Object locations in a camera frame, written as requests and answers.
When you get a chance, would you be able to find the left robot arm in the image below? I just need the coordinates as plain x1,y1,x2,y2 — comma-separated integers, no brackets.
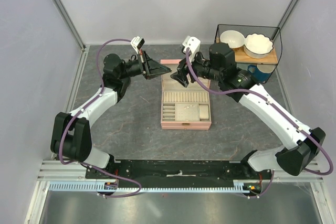
50,50,171,178

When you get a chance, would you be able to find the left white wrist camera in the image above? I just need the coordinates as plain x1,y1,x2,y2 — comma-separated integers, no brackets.
130,36,145,54

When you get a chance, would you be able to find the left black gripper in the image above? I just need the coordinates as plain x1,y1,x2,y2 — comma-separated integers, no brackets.
119,50,170,80

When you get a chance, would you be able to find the white scalloped bowl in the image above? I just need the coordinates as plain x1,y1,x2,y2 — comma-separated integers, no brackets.
243,34,274,59

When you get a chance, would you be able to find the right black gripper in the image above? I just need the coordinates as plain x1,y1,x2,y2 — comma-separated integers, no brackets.
170,49,223,88

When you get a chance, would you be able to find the pink jewelry box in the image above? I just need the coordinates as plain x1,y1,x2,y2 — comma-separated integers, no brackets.
161,73,212,130

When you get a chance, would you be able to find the blue slotted cable duct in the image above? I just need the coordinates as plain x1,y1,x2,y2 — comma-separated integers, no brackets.
49,181,261,193

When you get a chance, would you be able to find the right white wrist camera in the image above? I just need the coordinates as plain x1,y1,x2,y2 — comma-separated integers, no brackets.
182,36,201,62

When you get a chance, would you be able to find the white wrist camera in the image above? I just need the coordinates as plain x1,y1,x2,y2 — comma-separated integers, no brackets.
130,36,145,54
182,36,201,62

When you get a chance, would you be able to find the white round bowl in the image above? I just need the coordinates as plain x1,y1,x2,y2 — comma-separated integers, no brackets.
219,30,245,49

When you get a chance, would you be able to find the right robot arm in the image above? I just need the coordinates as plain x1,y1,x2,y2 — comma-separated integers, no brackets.
171,39,326,179

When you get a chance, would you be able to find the dark blue mug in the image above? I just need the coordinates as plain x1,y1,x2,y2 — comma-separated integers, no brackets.
247,65,275,83

